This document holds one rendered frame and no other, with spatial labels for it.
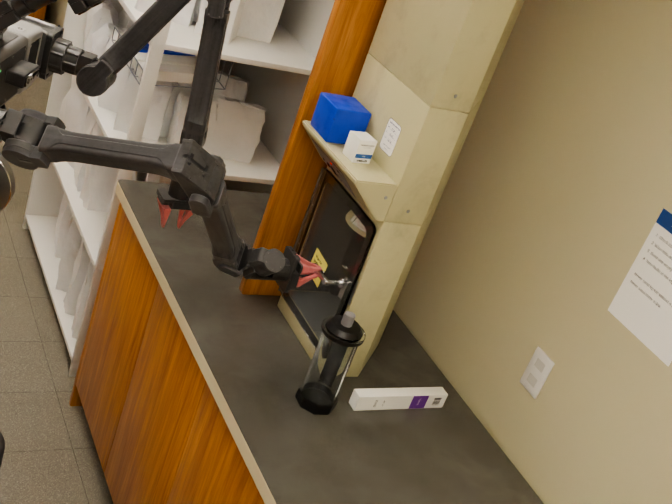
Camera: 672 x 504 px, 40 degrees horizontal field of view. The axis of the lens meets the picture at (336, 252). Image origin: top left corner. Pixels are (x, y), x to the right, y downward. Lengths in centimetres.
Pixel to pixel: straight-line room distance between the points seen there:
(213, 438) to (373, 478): 44
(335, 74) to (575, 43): 60
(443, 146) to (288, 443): 77
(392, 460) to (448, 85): 88
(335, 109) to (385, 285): 45
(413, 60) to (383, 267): 50
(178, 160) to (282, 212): 77
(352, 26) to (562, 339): 93
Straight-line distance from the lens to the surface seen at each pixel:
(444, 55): 210
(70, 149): 194
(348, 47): 240
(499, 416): 254
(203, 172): 186
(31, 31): 237
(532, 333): 243
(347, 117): 226
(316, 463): 217
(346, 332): 218
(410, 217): 224
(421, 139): 214
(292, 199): 254
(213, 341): 242
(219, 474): 236
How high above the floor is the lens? 228
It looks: 26 degrees down
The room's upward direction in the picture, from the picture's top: 21 degrees clockwise
